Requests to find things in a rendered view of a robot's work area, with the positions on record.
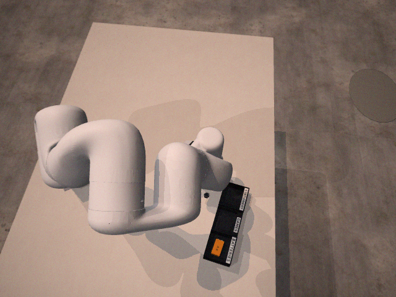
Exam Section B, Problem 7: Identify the orange nine-volt battery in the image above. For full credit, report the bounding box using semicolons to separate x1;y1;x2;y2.
211;239;224;257

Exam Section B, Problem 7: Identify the black three-compartment bin rack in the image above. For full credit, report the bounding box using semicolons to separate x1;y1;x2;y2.
204;183;249;267

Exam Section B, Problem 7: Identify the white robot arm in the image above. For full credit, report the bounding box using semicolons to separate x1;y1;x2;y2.
34;105;233;235

